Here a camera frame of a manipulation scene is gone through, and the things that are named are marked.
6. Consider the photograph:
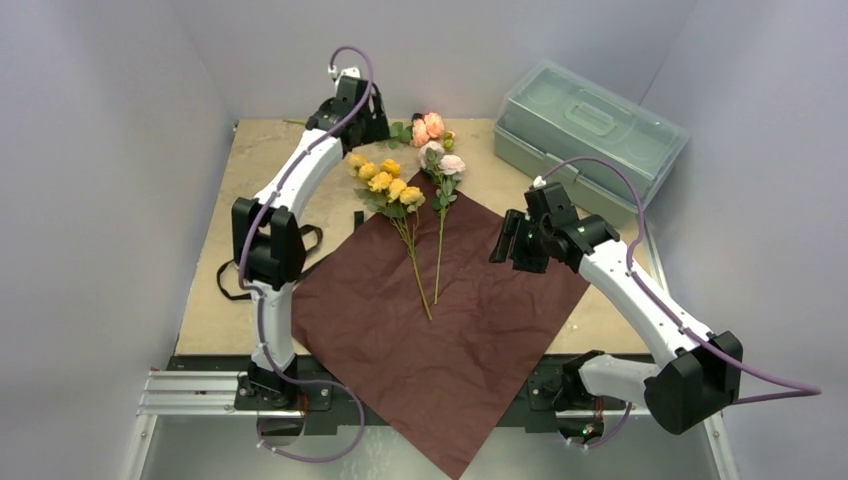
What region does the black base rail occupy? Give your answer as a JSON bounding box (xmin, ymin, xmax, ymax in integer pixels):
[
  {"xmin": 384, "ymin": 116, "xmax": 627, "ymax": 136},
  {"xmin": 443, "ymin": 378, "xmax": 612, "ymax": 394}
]
[{"xmin": 166, "ymin": 355, "xmax": 626, "ymax": 442}]

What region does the black lanyard strap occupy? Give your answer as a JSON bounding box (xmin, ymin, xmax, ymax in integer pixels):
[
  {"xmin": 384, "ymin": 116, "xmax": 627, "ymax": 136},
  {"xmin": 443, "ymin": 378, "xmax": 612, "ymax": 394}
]
[{"xmin": 215, "ymin": 210, "xmax": 366, "ymax": 303}]

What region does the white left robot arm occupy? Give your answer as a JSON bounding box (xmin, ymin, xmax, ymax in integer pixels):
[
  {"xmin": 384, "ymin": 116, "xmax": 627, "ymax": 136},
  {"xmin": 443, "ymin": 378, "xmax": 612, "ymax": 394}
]
[{"xmin": 231, "ymin": 66, "xmax": 389, "ymax": 409}]

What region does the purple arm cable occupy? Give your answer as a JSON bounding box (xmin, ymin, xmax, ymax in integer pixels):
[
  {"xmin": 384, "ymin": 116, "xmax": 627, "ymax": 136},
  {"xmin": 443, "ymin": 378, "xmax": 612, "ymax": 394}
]
[
  {"xmin": 237, "ymin": 44, "xmax": 376, "ymax": 464},
  {"xmin": 539, "ymin": 155, "xmax": 823, "ymax": 452}
]

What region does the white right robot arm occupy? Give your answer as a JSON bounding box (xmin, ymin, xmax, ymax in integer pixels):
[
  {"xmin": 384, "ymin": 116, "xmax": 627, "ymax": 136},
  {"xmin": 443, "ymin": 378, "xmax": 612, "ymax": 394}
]
[{"xmin": 489, "ymin": 179, "xmax": 743, "ymax": 435}]

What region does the peach fake rose stem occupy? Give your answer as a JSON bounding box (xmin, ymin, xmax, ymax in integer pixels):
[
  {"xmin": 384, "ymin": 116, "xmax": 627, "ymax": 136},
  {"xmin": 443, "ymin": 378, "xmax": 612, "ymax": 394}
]
[{"xmin": 386, "ymin": 112, "xmax": 456, "ymax": 152}]

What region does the dark red wrapping paper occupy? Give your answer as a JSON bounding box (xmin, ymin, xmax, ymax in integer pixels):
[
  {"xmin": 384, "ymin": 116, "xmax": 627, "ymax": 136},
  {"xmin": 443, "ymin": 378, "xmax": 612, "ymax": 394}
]
[{"xmin": 293, "ymin": 173, "xmax": 588, "ymax": 479}]

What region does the aluminium frame rail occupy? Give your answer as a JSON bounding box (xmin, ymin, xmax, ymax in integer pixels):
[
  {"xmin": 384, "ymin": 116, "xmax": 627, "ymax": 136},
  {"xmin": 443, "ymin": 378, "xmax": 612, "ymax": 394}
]
[{"xmin": 123, "ymin": 371, "xmax": 739, "ymax": 479}]

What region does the pink fake rose stem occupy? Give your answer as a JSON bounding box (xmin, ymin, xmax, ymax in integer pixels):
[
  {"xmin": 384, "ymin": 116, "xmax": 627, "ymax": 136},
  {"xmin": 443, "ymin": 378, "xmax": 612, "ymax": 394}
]
[{"xmin": 418, "ymin": 141, "xmax": 467, "ymax": 304}]

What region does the yellow fake flower stem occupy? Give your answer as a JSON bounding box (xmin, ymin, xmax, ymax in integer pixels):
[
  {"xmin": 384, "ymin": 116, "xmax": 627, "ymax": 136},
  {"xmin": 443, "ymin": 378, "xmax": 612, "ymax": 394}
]
[{"xmin": 346, "ymin": 153, "xmax": 433, "ymax": 321}]

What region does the green plastic toolbox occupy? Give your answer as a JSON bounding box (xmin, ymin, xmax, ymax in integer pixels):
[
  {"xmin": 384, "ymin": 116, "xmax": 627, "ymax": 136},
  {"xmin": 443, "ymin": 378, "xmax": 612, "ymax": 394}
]
[{"xmin": 494, "ymin": 61, "xmax": 690, "ymax": 228}]

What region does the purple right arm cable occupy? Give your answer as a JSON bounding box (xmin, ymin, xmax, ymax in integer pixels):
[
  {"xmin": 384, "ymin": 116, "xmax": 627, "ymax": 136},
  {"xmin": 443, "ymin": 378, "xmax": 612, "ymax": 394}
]
[{"xmin": 539, "ymin": 155, "xmax": 823, "ymax": 452}]

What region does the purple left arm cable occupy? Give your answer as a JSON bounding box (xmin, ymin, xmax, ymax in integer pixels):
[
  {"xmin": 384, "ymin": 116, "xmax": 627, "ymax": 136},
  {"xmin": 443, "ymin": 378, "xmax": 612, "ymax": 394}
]
[{"xmin": 237, "ymin": 44, "xmax": 376, "ymax": 464}]

